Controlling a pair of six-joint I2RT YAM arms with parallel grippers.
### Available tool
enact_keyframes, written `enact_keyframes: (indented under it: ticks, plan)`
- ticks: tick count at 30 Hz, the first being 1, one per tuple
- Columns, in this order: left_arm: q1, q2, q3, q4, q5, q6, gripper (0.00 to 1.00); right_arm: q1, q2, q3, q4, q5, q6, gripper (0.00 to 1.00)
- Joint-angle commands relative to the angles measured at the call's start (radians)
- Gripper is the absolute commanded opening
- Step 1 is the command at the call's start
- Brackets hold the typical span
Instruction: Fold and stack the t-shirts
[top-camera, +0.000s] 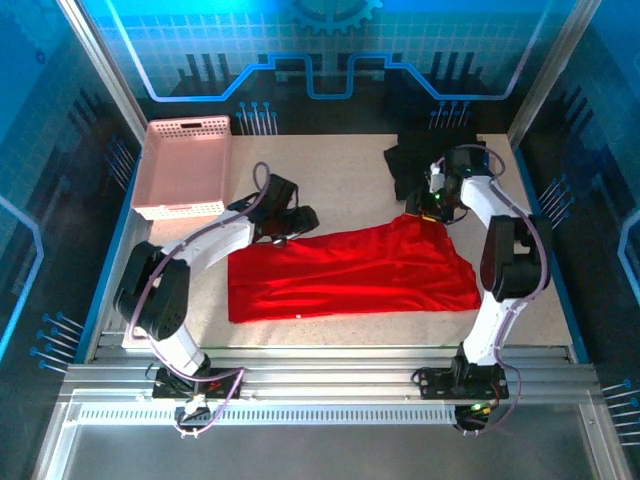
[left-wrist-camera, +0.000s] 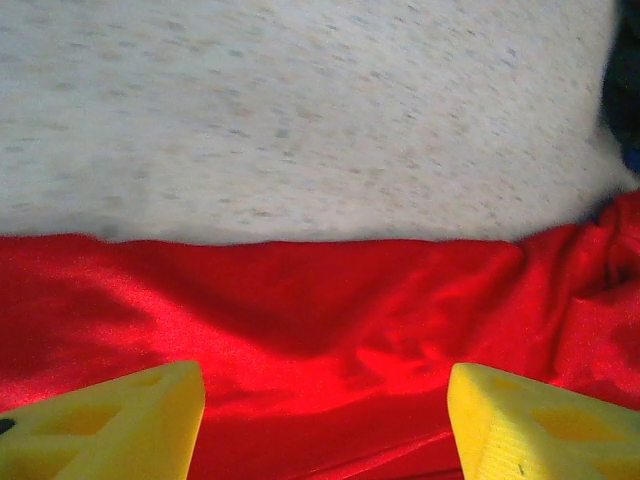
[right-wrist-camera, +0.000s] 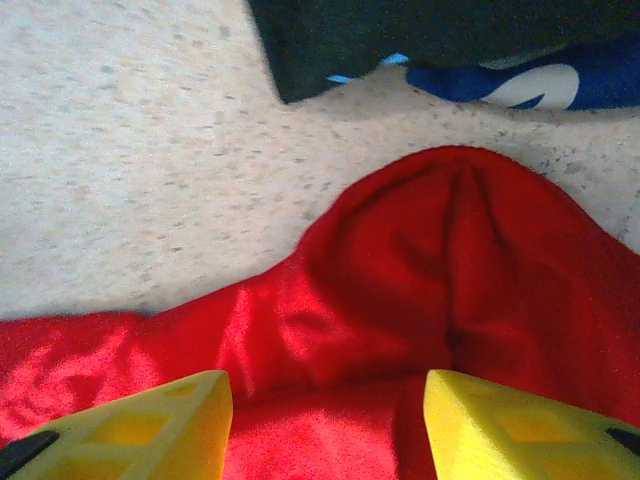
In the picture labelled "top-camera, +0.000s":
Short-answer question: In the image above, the slotted grey cable duct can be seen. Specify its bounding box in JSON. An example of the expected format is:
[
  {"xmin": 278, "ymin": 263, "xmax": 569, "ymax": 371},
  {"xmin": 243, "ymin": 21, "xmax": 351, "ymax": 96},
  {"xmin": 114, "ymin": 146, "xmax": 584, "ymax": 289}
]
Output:
[{"xmin": 77, "ymin": 403, "xmax": 461, "ymax": 426}]

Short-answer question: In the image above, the red printed t-shirt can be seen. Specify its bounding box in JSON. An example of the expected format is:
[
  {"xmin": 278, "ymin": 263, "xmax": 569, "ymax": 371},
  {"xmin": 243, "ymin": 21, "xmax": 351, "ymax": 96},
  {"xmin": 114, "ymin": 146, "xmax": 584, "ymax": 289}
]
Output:
[{"xmin": 227, "ymin": 213, "xmax": 482, "ymax": 325}]

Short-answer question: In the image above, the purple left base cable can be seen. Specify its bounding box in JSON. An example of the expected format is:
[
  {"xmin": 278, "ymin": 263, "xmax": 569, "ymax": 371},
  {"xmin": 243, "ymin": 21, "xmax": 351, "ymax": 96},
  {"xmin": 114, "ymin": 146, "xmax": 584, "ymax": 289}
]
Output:
[{"xmin": 172, "ymin": 368, "xmax": 245, "ymax": 440}]

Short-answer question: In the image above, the circuit board with LEDs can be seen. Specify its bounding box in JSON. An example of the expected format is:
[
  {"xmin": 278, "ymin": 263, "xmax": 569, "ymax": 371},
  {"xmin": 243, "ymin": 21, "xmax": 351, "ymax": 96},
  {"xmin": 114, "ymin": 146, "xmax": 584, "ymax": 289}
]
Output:
[{"xmin": 459, "ymin": 399, "xmax": 497, "ymax": 422}]

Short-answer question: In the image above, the aluminium mounting rail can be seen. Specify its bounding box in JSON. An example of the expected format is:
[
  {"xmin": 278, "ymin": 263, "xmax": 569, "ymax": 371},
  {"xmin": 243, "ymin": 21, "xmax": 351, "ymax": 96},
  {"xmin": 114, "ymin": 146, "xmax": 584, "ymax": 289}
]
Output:
[{"xmin": 64, "ymin": 344, "xmax": 596, "ymax": 404}]

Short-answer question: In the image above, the black folded t-shirt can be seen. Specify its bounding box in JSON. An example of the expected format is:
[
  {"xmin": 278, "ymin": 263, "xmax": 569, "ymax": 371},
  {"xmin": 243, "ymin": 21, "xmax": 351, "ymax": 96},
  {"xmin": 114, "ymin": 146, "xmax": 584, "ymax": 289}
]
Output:
[{"xmin": 383, "ymin": 130, "xmax": 494, "ymax": 202}]

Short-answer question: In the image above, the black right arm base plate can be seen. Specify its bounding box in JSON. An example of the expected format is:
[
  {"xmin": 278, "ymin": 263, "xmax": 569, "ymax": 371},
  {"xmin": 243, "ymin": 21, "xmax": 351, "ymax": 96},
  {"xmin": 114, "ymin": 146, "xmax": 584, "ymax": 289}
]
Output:
[{"xmin": 413, "ymin": 367, "xmax": 510, "ymax": 401}]

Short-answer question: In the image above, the pink perforated plastic basket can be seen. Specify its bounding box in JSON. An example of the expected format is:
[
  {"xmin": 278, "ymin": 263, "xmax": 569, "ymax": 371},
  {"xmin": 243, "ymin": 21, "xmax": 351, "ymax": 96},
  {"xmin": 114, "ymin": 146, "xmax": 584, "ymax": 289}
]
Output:
[{"xmin": 130, "ymin": 115, "xmax": 234, "ymax": 222}]

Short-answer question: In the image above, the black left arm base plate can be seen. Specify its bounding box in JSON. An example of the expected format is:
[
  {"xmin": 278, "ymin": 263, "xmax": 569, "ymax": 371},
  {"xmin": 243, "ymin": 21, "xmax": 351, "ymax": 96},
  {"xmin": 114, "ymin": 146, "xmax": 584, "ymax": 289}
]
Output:
[{"xmin": 152, "ymin": 367, "xmax": 245, "ymax": 401}]

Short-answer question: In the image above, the aluminium frame post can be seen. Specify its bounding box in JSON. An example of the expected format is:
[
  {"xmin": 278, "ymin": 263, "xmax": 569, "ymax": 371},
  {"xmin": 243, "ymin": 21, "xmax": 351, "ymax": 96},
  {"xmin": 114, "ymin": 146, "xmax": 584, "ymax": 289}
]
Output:
[
  {"xmin": 507, "ymin": 0, "xmax": 604, "ymax": 146},
  {"xmin": 54, "ymin": 0, "xmax": 154, "ymax": 151}
]

